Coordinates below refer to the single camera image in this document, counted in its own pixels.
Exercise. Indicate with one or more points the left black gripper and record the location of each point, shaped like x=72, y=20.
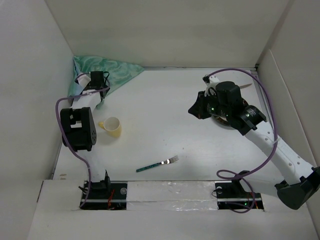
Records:
x=106, y=89

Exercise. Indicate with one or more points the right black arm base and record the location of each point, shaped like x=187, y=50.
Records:
x=235, y=194

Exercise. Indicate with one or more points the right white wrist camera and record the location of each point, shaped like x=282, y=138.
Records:
x=211, y=82

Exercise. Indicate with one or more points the green patterned cloth placemat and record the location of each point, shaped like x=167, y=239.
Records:
x=118, y=73

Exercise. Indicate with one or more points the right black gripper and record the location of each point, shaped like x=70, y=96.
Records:
x=198, y=108

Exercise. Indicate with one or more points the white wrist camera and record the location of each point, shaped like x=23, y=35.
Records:
x=83, y=80
x=211, y=82

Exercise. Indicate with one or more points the dark round plate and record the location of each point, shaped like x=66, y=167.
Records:
x=222, y=120

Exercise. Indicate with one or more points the yellow mug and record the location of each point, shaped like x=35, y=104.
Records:
x=112, y=126

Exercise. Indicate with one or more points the fork with green handle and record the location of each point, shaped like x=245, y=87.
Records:
x=158, y=164

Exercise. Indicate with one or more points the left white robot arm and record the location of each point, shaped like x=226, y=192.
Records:
x=78, y=129

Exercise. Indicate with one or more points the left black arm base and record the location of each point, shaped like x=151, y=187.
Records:
x=112, y=197

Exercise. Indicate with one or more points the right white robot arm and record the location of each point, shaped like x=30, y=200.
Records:
x=299, y=179

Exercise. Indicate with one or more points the knife with green handle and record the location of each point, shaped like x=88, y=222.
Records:
x=245, y=85

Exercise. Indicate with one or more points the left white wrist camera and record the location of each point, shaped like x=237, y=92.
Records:
x=83, y=80

